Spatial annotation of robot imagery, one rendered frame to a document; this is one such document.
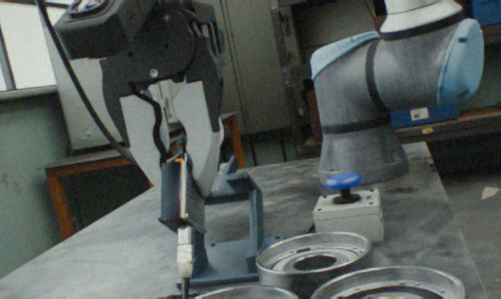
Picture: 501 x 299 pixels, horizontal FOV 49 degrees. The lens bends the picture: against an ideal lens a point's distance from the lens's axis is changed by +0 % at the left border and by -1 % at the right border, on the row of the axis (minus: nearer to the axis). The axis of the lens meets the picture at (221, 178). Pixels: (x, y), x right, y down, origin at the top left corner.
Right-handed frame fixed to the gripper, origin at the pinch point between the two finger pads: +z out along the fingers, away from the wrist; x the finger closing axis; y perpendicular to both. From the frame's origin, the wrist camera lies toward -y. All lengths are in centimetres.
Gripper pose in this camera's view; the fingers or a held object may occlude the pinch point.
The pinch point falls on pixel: (182, 185)
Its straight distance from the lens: 44.4
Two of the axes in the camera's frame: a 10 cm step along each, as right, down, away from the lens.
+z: 2.0, 9.6, 1.7
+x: -9.5, 1.4, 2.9
